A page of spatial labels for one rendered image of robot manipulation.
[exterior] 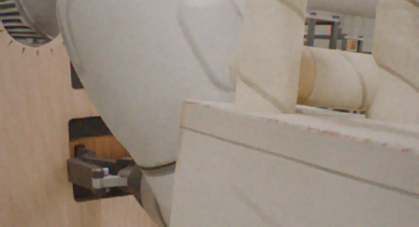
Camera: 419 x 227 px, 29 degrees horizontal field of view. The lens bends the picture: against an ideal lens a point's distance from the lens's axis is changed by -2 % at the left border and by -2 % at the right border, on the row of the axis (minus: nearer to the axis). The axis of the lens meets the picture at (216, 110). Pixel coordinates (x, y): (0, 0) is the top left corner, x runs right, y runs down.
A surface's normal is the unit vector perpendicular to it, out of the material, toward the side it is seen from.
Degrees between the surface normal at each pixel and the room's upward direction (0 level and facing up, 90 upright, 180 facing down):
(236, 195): 90
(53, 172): 88
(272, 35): 90
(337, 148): 90
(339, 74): 80
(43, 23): 113
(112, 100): 120
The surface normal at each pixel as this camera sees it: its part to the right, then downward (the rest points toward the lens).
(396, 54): -0.33, 0.01
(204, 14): 0.55, -0.10
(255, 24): -0.61, -0.02
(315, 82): 0.39, 0.22
